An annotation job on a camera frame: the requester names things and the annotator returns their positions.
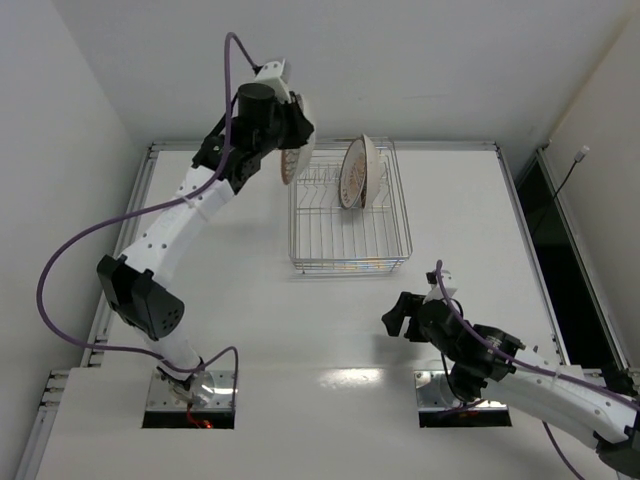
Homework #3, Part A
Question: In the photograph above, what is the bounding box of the floral plate orange rim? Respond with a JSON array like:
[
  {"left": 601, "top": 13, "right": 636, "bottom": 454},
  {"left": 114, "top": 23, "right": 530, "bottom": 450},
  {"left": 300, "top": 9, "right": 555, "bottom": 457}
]
[
  {"left": 279, "top": 94, "right": 317, "bottom": 187},
  {"left": 361, "top": 135, "right": 381, "bottom": 209}
]

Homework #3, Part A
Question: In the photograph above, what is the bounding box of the sunburst plate dark rim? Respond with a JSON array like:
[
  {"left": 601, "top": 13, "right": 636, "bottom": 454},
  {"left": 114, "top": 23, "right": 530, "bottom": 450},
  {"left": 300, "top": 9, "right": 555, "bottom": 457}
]
[{"left": 339, "top": 137, "right": 367, "bottom": 209}]

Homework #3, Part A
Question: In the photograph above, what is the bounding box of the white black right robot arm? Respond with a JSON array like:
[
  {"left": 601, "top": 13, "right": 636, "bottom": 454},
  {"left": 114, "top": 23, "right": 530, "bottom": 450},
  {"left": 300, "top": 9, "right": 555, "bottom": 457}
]
[{"left": 382, "top": 288, "right": 639, "bottom": 478}]

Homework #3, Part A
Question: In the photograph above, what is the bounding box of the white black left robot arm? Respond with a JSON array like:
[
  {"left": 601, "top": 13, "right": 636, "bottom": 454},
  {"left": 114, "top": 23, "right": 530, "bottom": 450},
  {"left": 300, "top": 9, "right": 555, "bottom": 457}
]
[{"left": 97, "top": 83, "right": 316, "bottom": 403}]

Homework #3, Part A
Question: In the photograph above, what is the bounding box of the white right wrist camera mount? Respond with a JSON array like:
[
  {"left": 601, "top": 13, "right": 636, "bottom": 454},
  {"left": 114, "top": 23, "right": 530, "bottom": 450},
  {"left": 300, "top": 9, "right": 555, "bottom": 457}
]
[{"left": 424, "top": 270, "right": 458, "bottom": 302}]

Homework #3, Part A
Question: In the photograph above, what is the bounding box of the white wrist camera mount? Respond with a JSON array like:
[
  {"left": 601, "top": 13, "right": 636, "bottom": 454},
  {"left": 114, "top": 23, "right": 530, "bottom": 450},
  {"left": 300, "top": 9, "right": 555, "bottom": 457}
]
[
  {"left": 424, "top": 270, "right": 458, "bottom": 302},
  {"left": 254, "top": 57, "right": 292, "bottom": 103}
]

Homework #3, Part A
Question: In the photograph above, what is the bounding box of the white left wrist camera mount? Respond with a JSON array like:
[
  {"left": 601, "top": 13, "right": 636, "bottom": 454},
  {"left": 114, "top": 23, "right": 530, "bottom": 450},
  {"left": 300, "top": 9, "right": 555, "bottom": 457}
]
[{"left": 254, "top": 57, "right": 292, "bottom": 103}]

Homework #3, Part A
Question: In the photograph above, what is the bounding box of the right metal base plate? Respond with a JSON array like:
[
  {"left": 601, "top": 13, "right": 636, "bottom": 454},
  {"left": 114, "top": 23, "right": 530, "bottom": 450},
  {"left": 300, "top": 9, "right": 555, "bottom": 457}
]
[{"left": 414, "top": 370, "right": 509, "bottom": 418}]

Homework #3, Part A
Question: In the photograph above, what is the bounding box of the metal base plate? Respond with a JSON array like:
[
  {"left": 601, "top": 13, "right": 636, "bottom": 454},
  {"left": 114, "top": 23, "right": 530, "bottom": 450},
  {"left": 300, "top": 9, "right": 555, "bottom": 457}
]
[
  {"left": 414, "top": 370, "right": 509, "bottom": 418},
  {"left": 145, "top": 370, "right": 236, "bottom": 413}
]

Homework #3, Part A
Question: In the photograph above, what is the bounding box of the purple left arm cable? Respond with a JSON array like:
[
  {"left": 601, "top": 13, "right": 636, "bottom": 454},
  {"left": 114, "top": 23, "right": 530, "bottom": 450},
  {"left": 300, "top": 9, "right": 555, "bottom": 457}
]
[{"left": 36, "top": 32, "right": 266, "bottom": 412}]

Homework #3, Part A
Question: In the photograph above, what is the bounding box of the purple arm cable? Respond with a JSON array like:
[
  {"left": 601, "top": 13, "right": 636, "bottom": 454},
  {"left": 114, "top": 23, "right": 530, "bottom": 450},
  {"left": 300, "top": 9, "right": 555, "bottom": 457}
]
[
  {"left": 36, "top": 32, "right": 266, "bottom": 412},
  {"left": 431, "top": 259, "right": 640, "bottom": 480}
]

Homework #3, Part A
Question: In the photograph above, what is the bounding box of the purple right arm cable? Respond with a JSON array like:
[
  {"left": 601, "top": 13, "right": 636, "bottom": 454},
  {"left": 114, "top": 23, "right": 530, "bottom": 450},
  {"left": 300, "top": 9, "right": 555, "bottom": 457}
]
[{"left": 431, "top": 259, "right": 640, "bottom": 480}]

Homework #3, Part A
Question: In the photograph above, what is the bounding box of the chrome wire dish rack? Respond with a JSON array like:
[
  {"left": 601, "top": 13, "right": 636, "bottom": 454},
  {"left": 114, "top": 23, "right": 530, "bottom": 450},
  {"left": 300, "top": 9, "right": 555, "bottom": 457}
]
[{"left": 288, "top": 137, "right": 413, "bottom": 275}]

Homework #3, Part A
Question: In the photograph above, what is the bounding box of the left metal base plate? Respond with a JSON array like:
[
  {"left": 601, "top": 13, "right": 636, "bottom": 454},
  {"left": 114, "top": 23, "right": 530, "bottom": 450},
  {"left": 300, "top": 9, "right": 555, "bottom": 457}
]
[{"left": 145, "top": 370, "right": 236, "bottom": 413}]

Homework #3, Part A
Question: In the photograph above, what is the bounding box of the black wall cable white plug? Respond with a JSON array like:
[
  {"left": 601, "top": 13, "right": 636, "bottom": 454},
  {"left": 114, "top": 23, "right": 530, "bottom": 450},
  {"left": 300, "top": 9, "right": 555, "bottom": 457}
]
[{"left": 552, "top": 145, "right": 590, "bottom": 202}]

